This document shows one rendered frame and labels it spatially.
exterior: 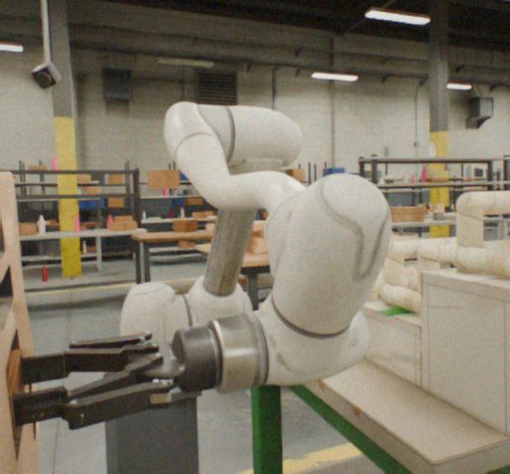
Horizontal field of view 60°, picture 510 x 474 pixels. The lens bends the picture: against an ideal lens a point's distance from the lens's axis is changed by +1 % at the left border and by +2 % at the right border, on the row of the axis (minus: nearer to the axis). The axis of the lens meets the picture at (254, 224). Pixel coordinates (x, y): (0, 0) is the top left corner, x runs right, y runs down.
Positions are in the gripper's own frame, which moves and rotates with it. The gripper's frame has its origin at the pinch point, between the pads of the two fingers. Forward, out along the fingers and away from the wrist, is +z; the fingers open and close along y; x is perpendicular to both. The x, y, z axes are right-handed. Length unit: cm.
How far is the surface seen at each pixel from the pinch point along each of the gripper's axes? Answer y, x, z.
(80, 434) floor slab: 178, -133, 0
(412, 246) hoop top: 11, 8, -59
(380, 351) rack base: 7, -8, -51
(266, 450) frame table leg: 29, -41, -41
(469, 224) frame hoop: -4, 15, -55
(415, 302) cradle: 3, 2, -54
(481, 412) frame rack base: -13, -6, -51
